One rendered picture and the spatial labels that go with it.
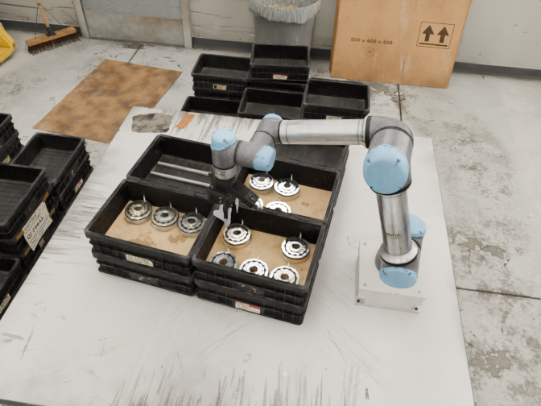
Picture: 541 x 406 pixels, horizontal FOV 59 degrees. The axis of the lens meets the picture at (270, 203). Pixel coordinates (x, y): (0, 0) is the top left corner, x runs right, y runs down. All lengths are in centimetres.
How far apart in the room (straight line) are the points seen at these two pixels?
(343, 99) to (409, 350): 188
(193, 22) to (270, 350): 359
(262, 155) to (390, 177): 37
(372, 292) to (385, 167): 61
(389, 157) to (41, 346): 128
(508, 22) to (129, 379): 404
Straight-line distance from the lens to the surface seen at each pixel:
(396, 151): 128
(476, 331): 278
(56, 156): 307
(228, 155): 144
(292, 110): 325
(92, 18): 509
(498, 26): 472
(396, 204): 138
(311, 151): 219
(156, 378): 167
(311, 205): 193
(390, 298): 178
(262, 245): 178
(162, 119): 262
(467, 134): 403
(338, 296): 183
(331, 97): 322
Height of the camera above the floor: 219
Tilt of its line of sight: 45 degrees down
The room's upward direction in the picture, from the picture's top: 2 degrees clockwise
